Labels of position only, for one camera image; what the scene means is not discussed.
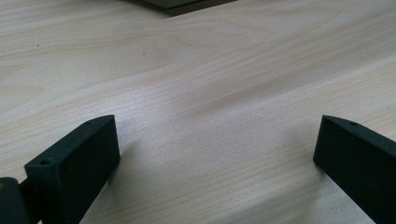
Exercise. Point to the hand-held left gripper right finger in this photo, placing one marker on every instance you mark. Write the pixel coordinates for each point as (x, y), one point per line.
(361, 161)

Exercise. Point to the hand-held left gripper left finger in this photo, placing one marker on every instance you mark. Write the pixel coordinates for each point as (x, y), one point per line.
(74, 168)

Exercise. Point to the black angular bin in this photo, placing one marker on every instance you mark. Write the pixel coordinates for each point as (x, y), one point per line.
(174, 3)

